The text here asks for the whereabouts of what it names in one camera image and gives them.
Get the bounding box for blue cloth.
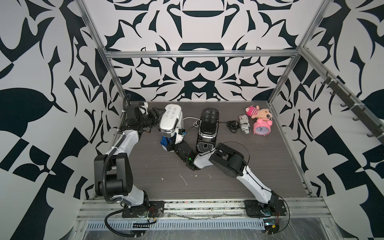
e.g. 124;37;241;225
161;136;170;151

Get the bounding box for white coffee machine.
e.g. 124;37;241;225
158;104;185;144

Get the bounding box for black coffee machine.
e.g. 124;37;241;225
196;108;220;154

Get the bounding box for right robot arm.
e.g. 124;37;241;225
166;141;279;218

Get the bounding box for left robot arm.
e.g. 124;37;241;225
94;104;166;216

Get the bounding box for small grey toy robot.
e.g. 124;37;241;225
239;114;251;135

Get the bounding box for pink alarm clock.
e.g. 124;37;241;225
253;119;273;136

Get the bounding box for pink plush doll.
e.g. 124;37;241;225
245;106;273;121

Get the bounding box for small circuit board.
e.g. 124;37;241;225
263;219;280;235

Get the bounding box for black hook rack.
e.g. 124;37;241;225
320;72;384;143

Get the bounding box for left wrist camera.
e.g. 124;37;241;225
138;102;149;116

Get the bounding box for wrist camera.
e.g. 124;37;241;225
138;102;149;116
178;128;186;136

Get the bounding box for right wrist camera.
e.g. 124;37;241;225
178;128;186;136

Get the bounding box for white power cable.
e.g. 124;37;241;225
182;116;201;127

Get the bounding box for black power cable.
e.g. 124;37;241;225
218;119;240;134

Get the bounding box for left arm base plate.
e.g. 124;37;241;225
122;201;165;218

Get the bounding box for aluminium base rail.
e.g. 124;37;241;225
75;198;333;221

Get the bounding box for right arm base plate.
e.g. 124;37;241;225
244;200;287;218

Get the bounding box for aluminium cage frame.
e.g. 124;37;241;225
78;1;384;209

